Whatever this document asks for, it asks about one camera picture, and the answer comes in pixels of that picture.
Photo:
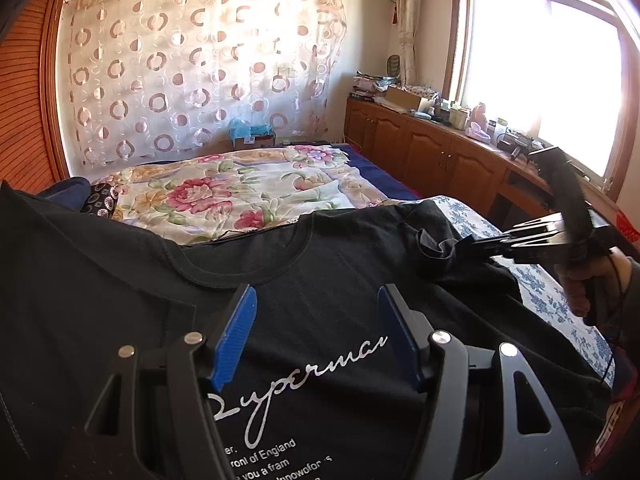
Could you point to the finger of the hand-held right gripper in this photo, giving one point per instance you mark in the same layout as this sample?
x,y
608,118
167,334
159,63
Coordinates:
x,y
520,251
535,225

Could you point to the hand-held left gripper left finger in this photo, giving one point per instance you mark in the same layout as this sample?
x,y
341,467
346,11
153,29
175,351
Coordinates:
x,y
234,342

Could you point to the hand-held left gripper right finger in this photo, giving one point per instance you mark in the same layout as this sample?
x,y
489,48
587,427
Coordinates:
x,y
400,342

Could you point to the black printed t-shirt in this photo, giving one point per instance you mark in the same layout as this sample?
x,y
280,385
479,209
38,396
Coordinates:
x,y
310,280

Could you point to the folded navy clothes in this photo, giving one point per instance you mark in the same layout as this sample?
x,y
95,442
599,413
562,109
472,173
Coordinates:
x,y
67,192

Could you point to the person's right hand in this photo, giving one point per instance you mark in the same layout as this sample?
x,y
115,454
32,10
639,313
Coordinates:
x,y
577,292

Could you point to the blue floral bed sheet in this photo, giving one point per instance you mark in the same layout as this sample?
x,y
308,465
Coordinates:
x,y
542,290

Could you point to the dark gadgets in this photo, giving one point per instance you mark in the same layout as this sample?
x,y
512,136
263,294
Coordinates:
x,y
512,140

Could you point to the pink toy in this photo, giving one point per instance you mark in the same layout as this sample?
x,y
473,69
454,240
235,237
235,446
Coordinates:
x,y
477,122

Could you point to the wooden framed window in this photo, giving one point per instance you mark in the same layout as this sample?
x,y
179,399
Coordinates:
x,y
540,60

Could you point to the wooden cabinet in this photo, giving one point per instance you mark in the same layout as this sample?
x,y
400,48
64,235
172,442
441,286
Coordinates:
x,y
425,145

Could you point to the floral blanket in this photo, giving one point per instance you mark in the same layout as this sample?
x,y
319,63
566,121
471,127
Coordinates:
x,y
200,195

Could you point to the navy blue blanket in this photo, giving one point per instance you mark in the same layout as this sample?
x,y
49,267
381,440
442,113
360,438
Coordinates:
x,y
382,180

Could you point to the cardboard box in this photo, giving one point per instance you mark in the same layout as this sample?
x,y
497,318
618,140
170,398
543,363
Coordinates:
x,y
407,97

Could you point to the person's red clothing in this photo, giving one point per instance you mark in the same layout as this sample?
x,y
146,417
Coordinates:
x,y
620,410

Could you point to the dark patterned cloth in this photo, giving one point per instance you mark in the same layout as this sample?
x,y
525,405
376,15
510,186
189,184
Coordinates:
x,y
102,199

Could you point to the blue box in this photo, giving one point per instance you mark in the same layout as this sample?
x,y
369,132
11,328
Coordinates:
x,y
252,135

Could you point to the beige drape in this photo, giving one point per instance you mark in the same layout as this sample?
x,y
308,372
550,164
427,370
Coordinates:
x,y
407,25

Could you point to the circle patterned sheer curtain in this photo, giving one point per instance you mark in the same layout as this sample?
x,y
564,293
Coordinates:
x,y
200,60

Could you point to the wooden slatted wardrobe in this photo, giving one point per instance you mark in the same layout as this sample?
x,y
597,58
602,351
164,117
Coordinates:
x,y
25,110

